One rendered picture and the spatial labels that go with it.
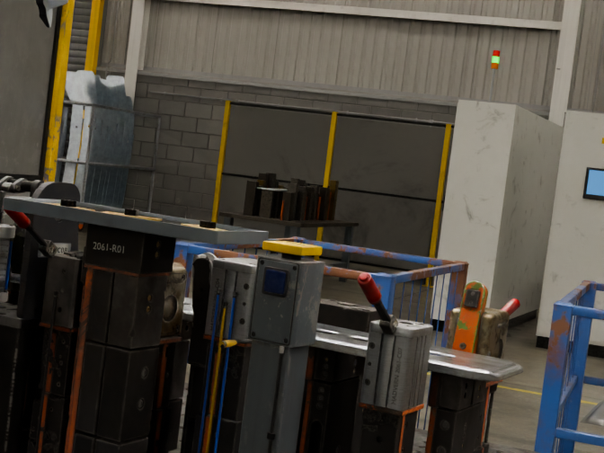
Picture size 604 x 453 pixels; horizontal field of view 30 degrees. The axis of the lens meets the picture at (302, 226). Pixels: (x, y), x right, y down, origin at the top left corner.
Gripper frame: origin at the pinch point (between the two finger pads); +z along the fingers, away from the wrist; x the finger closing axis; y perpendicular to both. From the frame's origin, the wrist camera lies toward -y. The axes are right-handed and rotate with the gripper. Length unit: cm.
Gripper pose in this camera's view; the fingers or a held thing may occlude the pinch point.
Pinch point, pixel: (14, 21)
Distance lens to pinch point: 191.5
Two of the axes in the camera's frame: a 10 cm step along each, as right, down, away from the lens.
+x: 4.6, 0.1, 8.9
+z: -1.2, 9.9, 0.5
